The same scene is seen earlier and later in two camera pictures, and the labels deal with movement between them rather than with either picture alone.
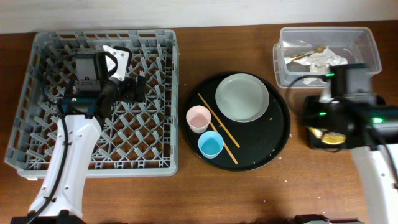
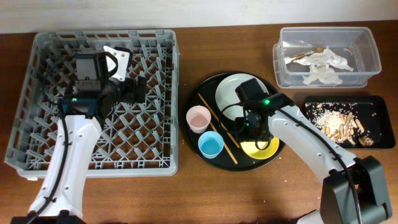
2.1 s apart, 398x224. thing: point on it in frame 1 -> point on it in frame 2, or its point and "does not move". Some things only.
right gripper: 308,102 -> 242,135
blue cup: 211,144 does not move
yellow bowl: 328,137 -> 250,149
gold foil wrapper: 318,49 does not move
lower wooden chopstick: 224,144 does not move
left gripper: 129,94 does not move
